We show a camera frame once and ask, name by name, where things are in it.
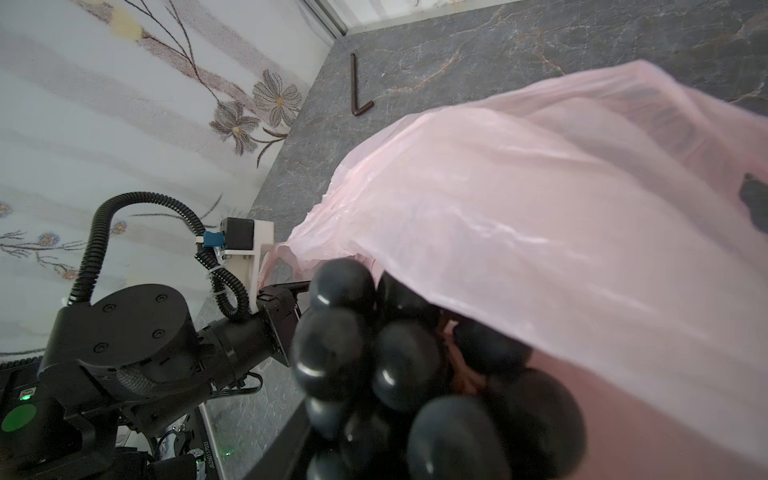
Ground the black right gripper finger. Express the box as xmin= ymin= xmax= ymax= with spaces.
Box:
xmin=245 ymin=405 xmax=312 ymax=480

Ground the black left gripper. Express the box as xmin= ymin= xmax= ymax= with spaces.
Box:
xmin=256 ymin=281 xmax=310 ymax=367

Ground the dark fake grape bunch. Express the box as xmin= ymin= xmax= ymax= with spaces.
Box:
xmin=291 ymin=259 xmax=587 ymax=479

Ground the pink plastic bag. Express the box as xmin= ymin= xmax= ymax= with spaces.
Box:
xmin=260 ymin=61 xmax=767 ymax=479

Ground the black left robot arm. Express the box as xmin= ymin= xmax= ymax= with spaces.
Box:
xmin=1 ymin=192 xmax=308 ymax=479

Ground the black hex key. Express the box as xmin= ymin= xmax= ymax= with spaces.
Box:
xmin=350 ymin=53 xmax=375 ymax=117

